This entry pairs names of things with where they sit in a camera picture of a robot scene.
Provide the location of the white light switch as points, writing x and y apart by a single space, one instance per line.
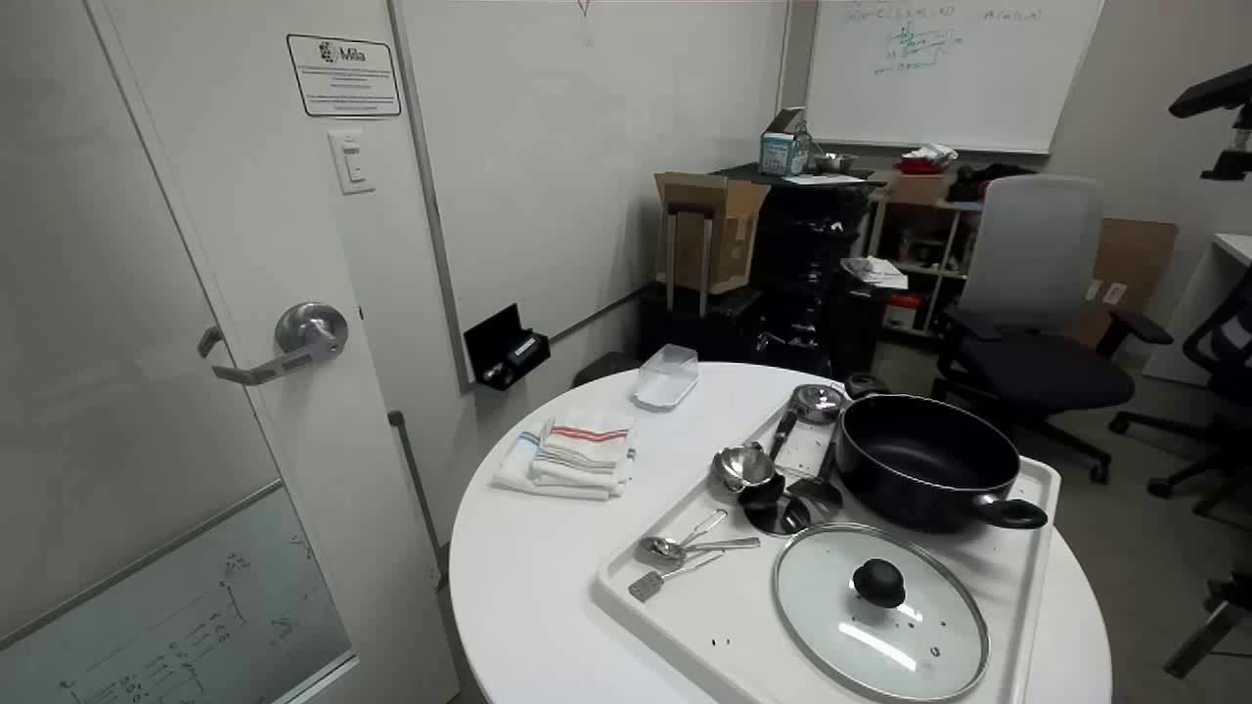
354 160

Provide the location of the white paper stack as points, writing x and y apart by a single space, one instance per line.
878 270

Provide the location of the open cardboard box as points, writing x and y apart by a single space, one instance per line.
709 228

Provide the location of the small blue box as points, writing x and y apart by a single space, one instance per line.
783 151

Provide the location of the clear plastic container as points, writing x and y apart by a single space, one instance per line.
668 378

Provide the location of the grey office chair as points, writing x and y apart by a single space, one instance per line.
1038 247

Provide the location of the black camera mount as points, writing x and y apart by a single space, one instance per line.
1218 95

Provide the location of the flat brown cardboard box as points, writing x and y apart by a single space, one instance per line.
1137 256

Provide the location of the black marker holder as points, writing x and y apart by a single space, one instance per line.
504 348

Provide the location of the large wall whiteboard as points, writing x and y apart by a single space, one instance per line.
588 159

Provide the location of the dark steel measuring cup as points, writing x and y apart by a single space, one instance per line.
815 498

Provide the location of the tall black cabinet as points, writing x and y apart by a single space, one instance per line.
809 260

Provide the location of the glass lid with black knob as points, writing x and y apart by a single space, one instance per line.
914 648

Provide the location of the black floor stand leg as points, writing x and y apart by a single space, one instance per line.
1208 628

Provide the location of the small grey measuring spoon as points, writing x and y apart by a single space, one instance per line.
649 586

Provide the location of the plain white folded cloth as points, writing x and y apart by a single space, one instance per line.
533 473

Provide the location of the large steel measuring cup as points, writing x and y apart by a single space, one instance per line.
821 400

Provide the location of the wooden shelf unit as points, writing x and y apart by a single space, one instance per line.
922 228

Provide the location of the white plastic tray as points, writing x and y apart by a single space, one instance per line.
709 619

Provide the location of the black office chair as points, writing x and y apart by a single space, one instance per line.
1227 353

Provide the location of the small wall whiteboard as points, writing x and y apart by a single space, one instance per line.
953 80

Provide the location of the black measuring cup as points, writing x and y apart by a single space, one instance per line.
766 503

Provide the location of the steel measuring spoons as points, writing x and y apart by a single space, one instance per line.
680 543

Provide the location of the white door sign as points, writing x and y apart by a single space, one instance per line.
346 75

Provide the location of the white cloth with red stripe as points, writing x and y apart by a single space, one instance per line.
588 442

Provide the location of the red and white item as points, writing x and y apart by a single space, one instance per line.
928 159

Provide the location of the white door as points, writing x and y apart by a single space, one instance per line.
236 456

